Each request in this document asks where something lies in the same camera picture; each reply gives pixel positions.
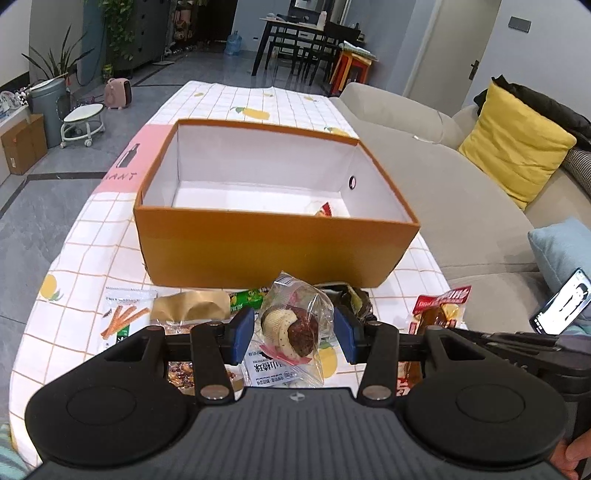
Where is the dark cabinet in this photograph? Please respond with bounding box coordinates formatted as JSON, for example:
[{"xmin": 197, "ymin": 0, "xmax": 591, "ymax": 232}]
[{"xmin": 99, "ymin": 0, "xmax": 169, "ymax": 79}]

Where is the brown cardboard carton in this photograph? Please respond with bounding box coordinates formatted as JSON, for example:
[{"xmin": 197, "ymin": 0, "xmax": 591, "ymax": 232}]
[{"xmin": 0, "ymin": 114, "xmax": 48, "ymax": 175}]

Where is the carrot stick snack packet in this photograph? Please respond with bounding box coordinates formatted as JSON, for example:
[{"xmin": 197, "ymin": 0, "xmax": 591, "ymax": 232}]
[{"xmin": 100, "ymin": 287, "xmax": 158, "ymax": 356}]

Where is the white ball candy packet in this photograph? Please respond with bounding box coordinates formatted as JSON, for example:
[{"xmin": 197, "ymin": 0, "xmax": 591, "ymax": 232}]
[{"xmin": 242, "ymin": 339, "xmax": 324, "ymax": 388}]

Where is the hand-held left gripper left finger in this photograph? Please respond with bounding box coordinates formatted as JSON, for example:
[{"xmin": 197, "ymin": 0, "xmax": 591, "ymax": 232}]
[{"xmin": 105, "ymin": 307, "xmax": 256, "ymax": 407}]

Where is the black dining chair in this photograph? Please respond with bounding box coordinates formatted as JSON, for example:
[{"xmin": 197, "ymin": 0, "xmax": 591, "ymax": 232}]
[
  {"xmin": 302, "ymin": 21, "xmax": 361, "ymax": 86},
  {"xmin": 272, "ymin": 32, "xmax": 324, "ymax": 77}
]

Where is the green sausage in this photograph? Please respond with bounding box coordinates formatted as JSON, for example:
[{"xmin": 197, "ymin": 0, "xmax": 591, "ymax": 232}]
[{"xmin": 228, "ymin": 287, "xmax": 273, "ymax": 311}]

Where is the black jacket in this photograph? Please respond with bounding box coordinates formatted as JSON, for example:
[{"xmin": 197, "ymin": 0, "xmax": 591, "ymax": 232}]
[{"xmin": 473, "ymin": 74, "xmax": 591, "ymax": 151}]

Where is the black dining table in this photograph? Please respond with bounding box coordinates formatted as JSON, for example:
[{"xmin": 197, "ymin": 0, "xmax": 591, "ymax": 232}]
[{"xmin": 252, "ymin": 16, "xmax": 363, "ymax": 77}]

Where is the hanging green plant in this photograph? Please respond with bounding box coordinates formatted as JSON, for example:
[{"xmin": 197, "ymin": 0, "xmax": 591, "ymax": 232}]
[{"xmin": 99, "ymin": 0, "xmax": 139, "ymax": 61}]

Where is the red brown snack packet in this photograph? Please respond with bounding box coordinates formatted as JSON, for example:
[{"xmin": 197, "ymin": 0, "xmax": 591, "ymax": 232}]
[{"xmin": 397, "ymin": 285, "xmax": 472, "ymax": 398}]

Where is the potted plant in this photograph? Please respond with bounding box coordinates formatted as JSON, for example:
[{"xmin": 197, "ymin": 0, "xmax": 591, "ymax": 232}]
[{"xmin": 21, "ymin": 25, "xmax": 95, "ymax": 88}]

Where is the white round stool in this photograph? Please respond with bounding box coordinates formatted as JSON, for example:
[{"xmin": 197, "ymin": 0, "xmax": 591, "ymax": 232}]
[{"xmin": 60, "ymin": 103, "xmax": 105, "ymax": 148}]

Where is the smartphone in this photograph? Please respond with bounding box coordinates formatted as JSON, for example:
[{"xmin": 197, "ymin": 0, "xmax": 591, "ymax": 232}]
[{"xmin": 530, "ymin": 268, "xmax": 591, "ymax": 335}]

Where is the checkered pillow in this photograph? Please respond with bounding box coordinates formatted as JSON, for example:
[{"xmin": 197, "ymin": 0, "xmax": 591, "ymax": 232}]
[{"xmin": 558, "ymin": 147, "xmax": 591, "ymax": 197}]

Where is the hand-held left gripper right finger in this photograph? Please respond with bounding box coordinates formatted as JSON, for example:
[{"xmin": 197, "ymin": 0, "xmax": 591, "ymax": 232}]
[{"xmin": 333, "ymin": 305, "xmax": 488, "ymax": 403}]

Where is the orange stool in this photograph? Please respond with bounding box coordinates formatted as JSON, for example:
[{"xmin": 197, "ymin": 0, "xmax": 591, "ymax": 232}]
[{"xmin": 330, "ymin": 48, "xmax": 375, "ymax": 95}]

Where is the brown paper snack packet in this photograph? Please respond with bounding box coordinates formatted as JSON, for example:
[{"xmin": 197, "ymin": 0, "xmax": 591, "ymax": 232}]
[{"xmin": 151, "ymin": 291, "xmax": 232, "ymax": 324}]

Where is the yellow pillow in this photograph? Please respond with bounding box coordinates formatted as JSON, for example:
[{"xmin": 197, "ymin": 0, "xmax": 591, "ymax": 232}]
[{"xmin": 457, "ymin": 79, "xmax": 578, "ymax": 210}]

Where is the teal patterned cloth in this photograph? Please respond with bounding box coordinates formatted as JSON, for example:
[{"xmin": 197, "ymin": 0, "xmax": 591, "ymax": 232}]
[{"xmin": 0, "ymin": 420, "xmax": 31, "ymax": 480}]

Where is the folded cloth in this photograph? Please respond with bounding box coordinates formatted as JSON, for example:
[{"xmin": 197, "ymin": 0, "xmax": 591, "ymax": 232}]
[{"xmin": 341, "ymin": 41, "xmax": 377, "ymax": 61}]

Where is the grey door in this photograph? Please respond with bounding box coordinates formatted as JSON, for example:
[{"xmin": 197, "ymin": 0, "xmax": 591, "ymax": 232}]
[{"xmin": 404, "ymin": 0, "xmax": 499, "ymax": 109}]

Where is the brown nut snack packet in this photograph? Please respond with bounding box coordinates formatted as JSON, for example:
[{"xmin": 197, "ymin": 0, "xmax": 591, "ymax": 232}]
[{"xmin": 163, "ymin": 323, "xmax": 204, "ymax": 393}]

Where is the beige sofa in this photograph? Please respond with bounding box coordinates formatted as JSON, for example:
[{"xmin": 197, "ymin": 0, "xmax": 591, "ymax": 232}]
[{"xmin": 329, "ymin": 82, "xmax": 591, "ymax": 333}]

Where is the dark snack packet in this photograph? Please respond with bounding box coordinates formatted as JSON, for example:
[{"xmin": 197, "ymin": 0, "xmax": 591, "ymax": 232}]
[{"xmin": 316, "ymin": 282, "xmax": 377, "ymax": 324}]

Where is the light blue pillow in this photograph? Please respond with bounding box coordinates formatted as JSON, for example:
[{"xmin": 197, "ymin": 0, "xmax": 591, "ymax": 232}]
[{"xmin": 527, "ymin": 217, "xmax": 591, "ymax": 324}]

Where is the clear cupcake packet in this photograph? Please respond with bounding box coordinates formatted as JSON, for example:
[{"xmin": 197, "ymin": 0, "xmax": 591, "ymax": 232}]
[{"xmin": 252, "ymin": 272, "xmax": 335, "ymax": 386}]

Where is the grey plant pot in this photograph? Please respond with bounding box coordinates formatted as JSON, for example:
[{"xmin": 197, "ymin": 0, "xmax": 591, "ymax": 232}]
[{"xmin": 28, "ymin": 78, "xmax": 70, "ymax": 148}]

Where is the orange cardboard box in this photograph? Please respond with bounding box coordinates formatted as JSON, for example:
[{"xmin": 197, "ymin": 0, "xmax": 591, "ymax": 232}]
[{"xmin": 133, "ymin": 119, "xmax": 421, "ymax": 288}]

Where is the pink heater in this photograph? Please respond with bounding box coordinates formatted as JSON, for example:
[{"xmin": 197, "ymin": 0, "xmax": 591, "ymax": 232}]
[{"xmin": 104, "ymin": 78, "xmax": 132, "ymax": 110}]

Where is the person's right hand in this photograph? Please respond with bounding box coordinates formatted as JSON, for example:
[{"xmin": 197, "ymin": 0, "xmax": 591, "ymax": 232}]
[{"xmin": 551, "ymin": 438, "xmax": 591, "ymax": 480}]

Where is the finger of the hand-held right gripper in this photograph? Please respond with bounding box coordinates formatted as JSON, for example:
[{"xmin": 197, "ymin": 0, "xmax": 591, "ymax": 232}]
[{"xmin": 449, "ymin": 328, "xmax": 561, "ymax": 347}]

